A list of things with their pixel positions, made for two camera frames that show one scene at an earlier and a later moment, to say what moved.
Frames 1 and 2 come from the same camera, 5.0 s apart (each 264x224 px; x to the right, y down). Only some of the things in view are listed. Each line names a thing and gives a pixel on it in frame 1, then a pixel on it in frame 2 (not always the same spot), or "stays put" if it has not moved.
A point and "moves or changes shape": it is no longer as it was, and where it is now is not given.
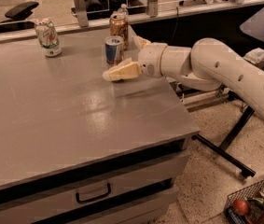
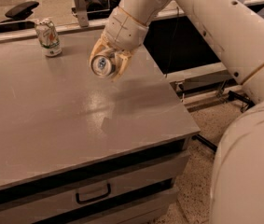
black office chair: x=16 y=18 stays put
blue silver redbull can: x=114 y=49 moves or changes shape
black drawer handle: x=83 y=201 stays put
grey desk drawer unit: x=62 y=145 stays put
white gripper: x=151 y=60 → x=124 y=32
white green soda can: x=48 y=37 stays put
